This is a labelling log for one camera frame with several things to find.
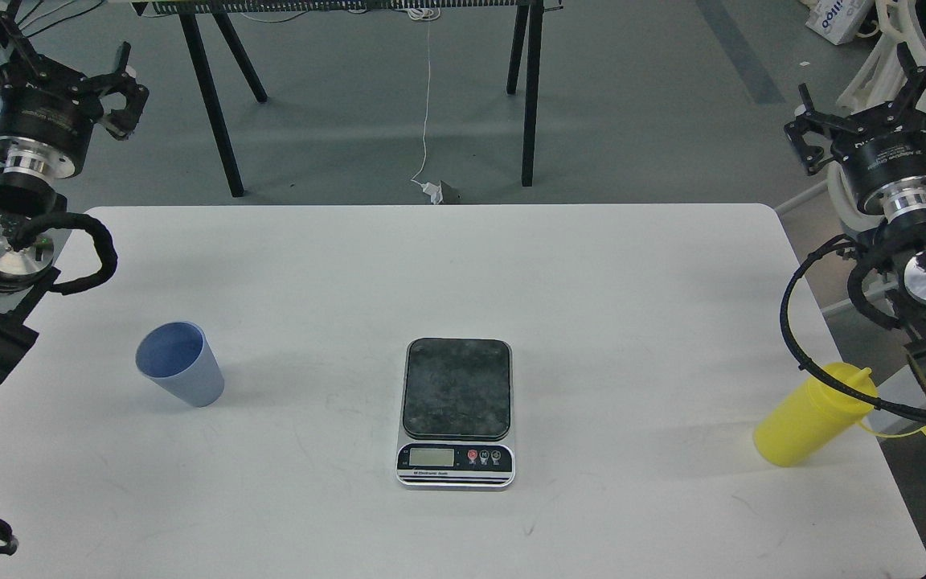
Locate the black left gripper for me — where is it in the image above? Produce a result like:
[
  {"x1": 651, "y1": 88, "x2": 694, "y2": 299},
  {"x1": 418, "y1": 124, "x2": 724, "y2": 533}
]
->
[{"x1": 0, "y1": 4, "x2": 150, "y2": 179}]

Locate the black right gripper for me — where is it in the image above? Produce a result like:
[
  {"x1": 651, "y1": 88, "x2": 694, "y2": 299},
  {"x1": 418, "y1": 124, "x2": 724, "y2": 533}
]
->
[{"x1": 784, "y1": 43, "x2": 926, "y2": 216}]

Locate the blue ribbed plastic cup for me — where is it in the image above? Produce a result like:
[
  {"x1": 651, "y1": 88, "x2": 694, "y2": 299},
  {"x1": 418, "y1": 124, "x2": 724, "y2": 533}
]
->
[{"x1": 135, "y1": 320, "x2": 225, "y2": 408}]

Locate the yellow squeeze bottle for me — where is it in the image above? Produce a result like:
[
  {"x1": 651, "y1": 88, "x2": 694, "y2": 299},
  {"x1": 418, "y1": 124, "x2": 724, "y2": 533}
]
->
[{"x1": 745, "y1": 362, "x2": 926, "y2": 470}]

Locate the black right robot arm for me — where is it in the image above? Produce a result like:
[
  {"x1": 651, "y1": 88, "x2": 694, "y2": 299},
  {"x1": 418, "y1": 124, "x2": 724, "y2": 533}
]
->
[{"x1": 784, "y1": 43, "x2": 926, "y2": 422}]

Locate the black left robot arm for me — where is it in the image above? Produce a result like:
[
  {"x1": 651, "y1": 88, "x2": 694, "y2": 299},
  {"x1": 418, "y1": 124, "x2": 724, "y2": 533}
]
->
[{"x1": 0, "y1": 1, "x2": 150, "y2": 385}]

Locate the digital kitchen scale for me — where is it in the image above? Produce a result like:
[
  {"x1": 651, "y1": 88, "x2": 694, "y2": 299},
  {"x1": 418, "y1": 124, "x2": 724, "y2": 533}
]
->
[{"x1": 395, "y1": 337, "x2": 517, "y2": 491}]

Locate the white office chair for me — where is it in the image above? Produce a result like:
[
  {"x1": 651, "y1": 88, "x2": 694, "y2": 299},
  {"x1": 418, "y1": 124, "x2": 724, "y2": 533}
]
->
[{"x1": 775, "y1": 0, "x2": 926, "y2": 314}]

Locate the white cardboard box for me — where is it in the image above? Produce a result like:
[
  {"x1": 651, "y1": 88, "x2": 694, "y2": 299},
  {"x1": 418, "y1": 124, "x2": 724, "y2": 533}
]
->
[{"x1": 802, "y1": 1, "x2": 875, "y2": 45}]

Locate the black trestle table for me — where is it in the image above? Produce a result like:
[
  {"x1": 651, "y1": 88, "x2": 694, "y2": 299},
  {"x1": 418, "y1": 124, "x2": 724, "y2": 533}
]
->
[{"x1": 130, "y1": 0, "x2": 567, "y2": 199}]

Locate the white power adapter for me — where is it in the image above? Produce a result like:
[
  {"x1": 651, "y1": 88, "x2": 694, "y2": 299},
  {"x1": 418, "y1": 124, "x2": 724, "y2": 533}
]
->
[{"x1": 421, "y1": 181, "x2": 445, "y2": 206}]

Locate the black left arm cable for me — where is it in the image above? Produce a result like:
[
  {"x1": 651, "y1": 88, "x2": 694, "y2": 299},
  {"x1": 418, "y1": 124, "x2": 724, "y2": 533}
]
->
[{"x1": 11, "y1": 211, "x2": 119, "y2": 296}]

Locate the white hanging cable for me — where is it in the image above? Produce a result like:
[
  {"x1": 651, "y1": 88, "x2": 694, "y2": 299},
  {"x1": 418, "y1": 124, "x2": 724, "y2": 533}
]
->
[{"x1": 408, "y1": 6, "x2": 441, "y2": 190}]

